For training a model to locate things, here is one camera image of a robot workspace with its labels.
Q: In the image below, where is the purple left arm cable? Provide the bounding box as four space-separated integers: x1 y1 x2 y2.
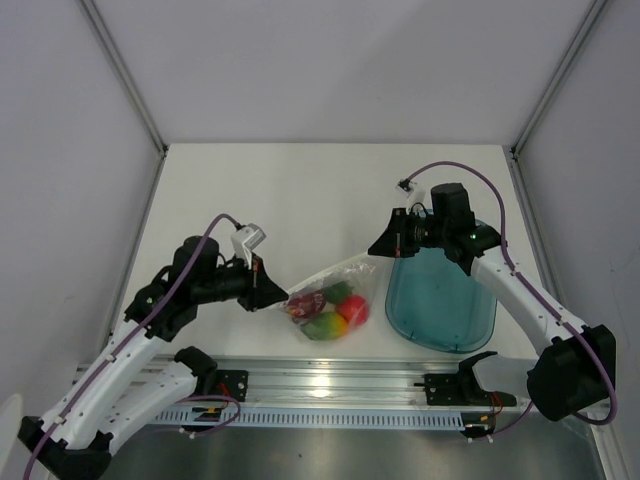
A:
22 213 244 480

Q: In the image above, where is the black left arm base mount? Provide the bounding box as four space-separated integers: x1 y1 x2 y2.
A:
174 347 249 402

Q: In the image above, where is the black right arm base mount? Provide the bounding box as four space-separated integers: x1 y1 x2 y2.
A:
413 373 517 407

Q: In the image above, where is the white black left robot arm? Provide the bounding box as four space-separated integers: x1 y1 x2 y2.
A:
18 225 288 479

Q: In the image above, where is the right aluminium corner post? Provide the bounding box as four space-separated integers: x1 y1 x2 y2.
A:
508 0 614 156

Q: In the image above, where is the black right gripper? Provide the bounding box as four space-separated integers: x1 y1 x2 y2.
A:
369 208 450 258

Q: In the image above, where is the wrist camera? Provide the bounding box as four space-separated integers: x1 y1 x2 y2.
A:
396 179 426 209
231 223 266 266

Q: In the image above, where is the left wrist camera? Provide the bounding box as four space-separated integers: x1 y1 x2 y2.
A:
231 223 266 266

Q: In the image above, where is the red tomato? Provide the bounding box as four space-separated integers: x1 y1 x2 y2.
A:
335 295 370 328

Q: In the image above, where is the aluminium front rail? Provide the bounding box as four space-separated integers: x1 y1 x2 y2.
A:
67 355 614 414

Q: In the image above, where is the white slotted cable duct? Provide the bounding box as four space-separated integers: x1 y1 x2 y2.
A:
150 406 465 431

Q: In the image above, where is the teal plastic tray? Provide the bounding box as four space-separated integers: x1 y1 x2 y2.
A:
385 249 497 354

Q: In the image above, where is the left aluminium corner post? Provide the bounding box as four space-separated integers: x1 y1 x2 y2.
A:
74 0 169 156

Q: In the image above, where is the orange fruit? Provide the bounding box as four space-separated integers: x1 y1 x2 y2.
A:
301 312 349 341

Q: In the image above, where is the aluminium corner post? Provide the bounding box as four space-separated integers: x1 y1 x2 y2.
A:
74 0 169 156
508 0 614 156

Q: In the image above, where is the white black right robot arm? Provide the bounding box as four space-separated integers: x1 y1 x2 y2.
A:
368 183 618 425

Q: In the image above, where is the green lime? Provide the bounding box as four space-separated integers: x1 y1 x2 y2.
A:
322 281 352 305

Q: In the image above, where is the clear zip top bag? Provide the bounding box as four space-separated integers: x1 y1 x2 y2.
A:
272 253 382 342

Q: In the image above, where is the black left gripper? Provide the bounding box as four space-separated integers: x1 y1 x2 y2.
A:
193 251 287 312

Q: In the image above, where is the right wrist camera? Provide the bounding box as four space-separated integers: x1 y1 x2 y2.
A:
396 179 426 209

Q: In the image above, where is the dark red apple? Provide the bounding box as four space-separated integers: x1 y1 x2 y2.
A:
286 291 327 321

